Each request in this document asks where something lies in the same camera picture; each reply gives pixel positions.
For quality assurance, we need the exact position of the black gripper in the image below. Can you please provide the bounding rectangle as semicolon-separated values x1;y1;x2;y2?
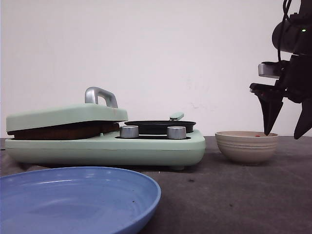
249;54;312;140

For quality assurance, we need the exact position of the beige ribbed ceramic bowl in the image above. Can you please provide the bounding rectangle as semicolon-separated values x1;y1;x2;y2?
215;131;278;165

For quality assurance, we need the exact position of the white bread slice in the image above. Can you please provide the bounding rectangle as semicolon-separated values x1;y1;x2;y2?
13;124;103;140
100;123;120;134

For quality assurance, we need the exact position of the breakfast maker hinged lid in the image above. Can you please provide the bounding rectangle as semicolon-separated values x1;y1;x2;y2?
6;87;128;133

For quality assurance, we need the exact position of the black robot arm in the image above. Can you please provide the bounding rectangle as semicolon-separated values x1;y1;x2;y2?
250;0;312;139

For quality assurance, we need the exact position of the mint green breakfast maker base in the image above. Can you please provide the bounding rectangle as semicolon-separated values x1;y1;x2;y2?
5;130;206;170

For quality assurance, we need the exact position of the right silver control knob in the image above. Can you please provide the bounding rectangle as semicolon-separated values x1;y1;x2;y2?
167;126;187;139

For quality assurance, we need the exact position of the silver control knob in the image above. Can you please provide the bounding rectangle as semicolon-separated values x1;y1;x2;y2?
167;126;187;139
119;125;139;138

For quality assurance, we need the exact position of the small black frying pan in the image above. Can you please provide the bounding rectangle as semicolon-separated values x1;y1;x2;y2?
124;112;196;135

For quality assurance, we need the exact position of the left silver control knob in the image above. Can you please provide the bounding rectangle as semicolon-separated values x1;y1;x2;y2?
119;125;139;138

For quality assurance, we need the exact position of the blue plastic plate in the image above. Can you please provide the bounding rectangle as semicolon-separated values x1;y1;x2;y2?
0;167;161;234

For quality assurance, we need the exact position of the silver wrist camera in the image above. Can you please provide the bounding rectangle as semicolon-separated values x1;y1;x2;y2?
258;61;281;79

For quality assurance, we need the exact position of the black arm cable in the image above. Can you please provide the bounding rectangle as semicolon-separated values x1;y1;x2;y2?
276;0;293;64

